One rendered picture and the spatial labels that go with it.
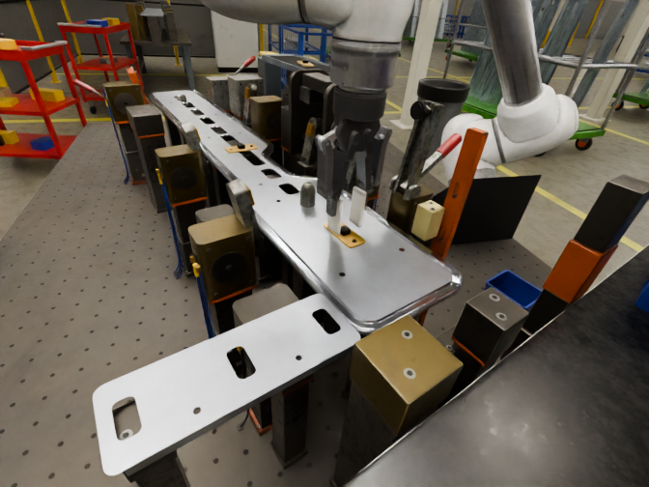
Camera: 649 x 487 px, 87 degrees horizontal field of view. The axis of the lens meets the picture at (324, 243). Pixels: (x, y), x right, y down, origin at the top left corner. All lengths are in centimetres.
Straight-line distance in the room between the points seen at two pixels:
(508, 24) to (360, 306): 83
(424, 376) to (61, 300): 91
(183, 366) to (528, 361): 39
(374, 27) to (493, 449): 46
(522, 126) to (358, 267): 80
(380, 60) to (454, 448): 43
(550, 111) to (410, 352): 98
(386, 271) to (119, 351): 61
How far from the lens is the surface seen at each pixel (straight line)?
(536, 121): 122
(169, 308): 94
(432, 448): 37
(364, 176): 58
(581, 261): 54
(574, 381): 48
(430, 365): 37
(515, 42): 112
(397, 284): 54
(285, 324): 46
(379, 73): 49
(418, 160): 65
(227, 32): 773
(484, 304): 43
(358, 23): 48
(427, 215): 62
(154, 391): 43
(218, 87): 153
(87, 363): 90
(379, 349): 37
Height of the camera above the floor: 135
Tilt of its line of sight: 36 degrees down
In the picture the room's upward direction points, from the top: 4 degrees clockwise
